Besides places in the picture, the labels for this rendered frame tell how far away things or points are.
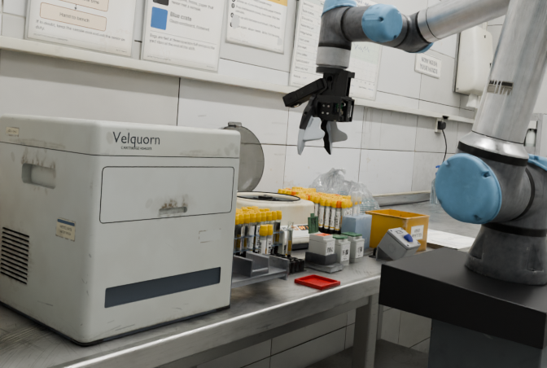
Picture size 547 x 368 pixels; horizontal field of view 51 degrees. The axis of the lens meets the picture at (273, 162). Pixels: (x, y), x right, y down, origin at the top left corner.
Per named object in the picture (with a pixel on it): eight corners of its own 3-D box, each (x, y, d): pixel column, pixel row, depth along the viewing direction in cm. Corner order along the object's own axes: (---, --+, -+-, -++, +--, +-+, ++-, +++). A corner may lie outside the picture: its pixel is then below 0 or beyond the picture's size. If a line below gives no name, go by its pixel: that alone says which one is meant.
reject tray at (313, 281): (321, 290, 113) (321, 286, 113) (294, 282, 117) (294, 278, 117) (340, 285, 118) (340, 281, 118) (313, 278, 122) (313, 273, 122)
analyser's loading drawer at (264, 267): (211, 299, 95) (213, 268, 95) (185, 289, 99) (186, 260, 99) (287, 280, 111) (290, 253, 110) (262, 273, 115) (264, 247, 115)
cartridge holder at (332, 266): (330, 273, 127) (331, 257, 127) (297, 265, 132) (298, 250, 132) (343, 269, 131) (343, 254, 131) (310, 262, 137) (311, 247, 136)
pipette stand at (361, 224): (358, 258, 146) (361, 219, 145) (334, 253, 150) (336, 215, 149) (374, 252, 154) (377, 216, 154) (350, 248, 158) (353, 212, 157)
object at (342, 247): (339, 267, 134) (342, 238, 134) (322, 263, 137) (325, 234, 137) (348, 265, 137) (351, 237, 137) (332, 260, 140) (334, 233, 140)
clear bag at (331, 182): (337, 225, 197) (341, 171, 196) (290, 218, 204) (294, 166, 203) (356, 216, 221) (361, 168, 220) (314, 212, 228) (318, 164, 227)
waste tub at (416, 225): (403, 255, 153) (406, 218, 153) (361, 246, 162) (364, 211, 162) (426, 250, 163) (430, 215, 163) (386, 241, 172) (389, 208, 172)
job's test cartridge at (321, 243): (324, 265, 129) (326, 237, 128) (307, 260, 132) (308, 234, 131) (334, 262, 132) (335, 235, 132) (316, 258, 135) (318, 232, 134)
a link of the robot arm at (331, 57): (311, 46, 128) (328, 51, 135) (308, 66, 128) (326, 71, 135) (342, 47, 124) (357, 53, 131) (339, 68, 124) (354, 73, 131)
